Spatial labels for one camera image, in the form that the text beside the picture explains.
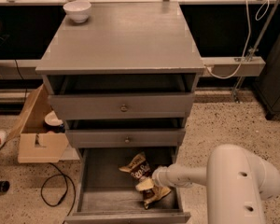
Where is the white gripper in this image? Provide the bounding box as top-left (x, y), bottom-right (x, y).
top-left (135, 164), bottom-right (184, 191)

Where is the brown chip bag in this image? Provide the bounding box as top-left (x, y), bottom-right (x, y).
top-left (119, 152), bottom-right (171, 209)

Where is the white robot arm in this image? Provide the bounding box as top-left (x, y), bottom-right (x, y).
top-left (136, 145), bottom-right (280, 224)

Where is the grey open bottom drawer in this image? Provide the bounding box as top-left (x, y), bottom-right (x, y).
top-left (65, 147), bottom-right (190, 224)

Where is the grey middle drawer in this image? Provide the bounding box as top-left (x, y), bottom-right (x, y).
top-left (65, 129), bottom-right (186, 148)

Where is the grey top drawer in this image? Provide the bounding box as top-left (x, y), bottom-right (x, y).
top-left (49, 93), bottom-right (194, 120)

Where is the grey wooden drawer cabinet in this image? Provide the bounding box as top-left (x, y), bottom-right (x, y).
top-left (35, 1), bottom-right (206, 156)

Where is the white plate in box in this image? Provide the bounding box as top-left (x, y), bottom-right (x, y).
top-left (44, 111), bottom-right (63, 127)

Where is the cardboard box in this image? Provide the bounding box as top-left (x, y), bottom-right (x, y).
top-left (7, 85), bottom-right (68, 163)

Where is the black caster wheel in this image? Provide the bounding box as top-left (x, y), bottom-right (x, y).
top-left (0, 181), bottom-right (10, 193)

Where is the dark grey cabinet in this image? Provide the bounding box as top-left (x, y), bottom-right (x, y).
top-left (254, 34), bottom-right (280, 119)

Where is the white ceramic bowl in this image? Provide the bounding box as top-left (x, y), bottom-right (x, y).
top-left (63, 0), bottom-right (91, 23)

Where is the black cable on floor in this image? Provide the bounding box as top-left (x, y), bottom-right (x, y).
top-left (40, 161), bottom-right (77, 224)

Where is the white cable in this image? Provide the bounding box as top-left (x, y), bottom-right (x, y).
top-left (204, 0), bottom-right (271, 80)

